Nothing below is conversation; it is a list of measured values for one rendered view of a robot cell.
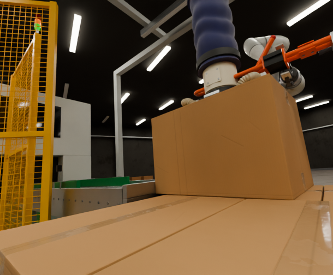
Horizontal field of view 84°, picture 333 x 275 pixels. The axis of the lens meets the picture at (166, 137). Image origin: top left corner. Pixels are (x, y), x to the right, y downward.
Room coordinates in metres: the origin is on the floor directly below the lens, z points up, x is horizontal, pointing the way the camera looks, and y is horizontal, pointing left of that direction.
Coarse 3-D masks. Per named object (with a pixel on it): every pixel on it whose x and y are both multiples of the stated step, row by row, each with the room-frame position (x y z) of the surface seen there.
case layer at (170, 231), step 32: (320, 192) 0.66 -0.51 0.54; (32, 224) 0.52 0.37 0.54; (64, 224) 0.49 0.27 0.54; (96, 224) 0.46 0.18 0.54; (128, 224) 0.44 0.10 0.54; (160, 224) 0.42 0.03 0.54; (192, 224) 0.41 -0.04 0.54; (224, 224) 0.38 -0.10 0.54; (256, 224) 0.37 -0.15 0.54; (288, 224) 0.35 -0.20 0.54; (320, 224) 0.34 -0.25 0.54; (0, 256) 0.33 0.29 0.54; (32, 256) 0.30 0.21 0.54; (64, 256) 0.29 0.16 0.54; (96, 256) 0.28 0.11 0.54; (128, 256) 0.28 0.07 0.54; (160, 256) 0.27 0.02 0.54; (192, 256) 0.26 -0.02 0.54; (224, 256) 0.25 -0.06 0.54; (256, 256) 0.25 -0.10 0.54; (288, 256) 0.24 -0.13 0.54; (320, 256) 0.23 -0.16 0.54
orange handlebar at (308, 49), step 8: (312, 40) 0.61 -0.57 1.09; (320, 40) 0.60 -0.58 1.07; (328, 40) 0.59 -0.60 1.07; (304, 48) 0.63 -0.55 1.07; (312, 48) 0.62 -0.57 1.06; (320, 48) 0.63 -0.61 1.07; (288, 56) 0.67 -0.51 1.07; (296, 56) 0.68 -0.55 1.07; (304, 56) 0.67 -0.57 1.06; (240, 72) 0.79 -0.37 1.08; (248, 72) 0.77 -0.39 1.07; (200, 88) 0.93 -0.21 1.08
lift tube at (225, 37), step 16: (192, 0) 0.86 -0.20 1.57; (208, 0) 0.79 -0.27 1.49; (224, 0) 0.81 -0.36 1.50; (208, 16) 0.80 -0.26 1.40; (224, 16) 0.80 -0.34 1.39; (208, 32) 0.80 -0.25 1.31; (224, 32) 0.79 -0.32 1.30; (208, 48) 0.81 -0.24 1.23; (208, 64) 0.83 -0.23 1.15; (240, 64) 0.85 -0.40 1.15
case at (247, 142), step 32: (224, 96) 0.67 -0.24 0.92; (256, 96) 0.59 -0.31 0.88; (288, 96) 0.72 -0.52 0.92; (160, 128) 0.93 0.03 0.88; (192, 128) 0.79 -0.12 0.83; (224, 128) 0.68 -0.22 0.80; (256, 128) 0.60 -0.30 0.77; (288, 128) 0.64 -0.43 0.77; (160, 160) 0.94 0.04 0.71; (192, 160) 0.80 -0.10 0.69; (224, 160) 0.69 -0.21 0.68; (256, 160) 0.62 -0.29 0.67; (288, 160) 0.58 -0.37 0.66; (160, 192) 0.95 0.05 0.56; (192, 192) 0.81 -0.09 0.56; (224, 192) 0.71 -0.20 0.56; (256, 192) 0.63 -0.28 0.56; (288, 192) 0.56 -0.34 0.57
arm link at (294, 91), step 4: (304, 80) 0.91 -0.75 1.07; (280, 84) 0.95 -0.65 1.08; (300, 84) 0.90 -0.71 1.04; (304, 84) 0.92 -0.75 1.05; (284, 88) 0.94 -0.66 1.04; (288, 88) 0.92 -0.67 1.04; (292, 88) 0.92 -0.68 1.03; (296, 88) 0.92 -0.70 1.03; (300, 88) 0.93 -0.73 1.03; (288, 92) 0.94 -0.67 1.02; (292, 92) 0.94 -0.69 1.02; (296, 92) 0.95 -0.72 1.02; (292, 96) 0.98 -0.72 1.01
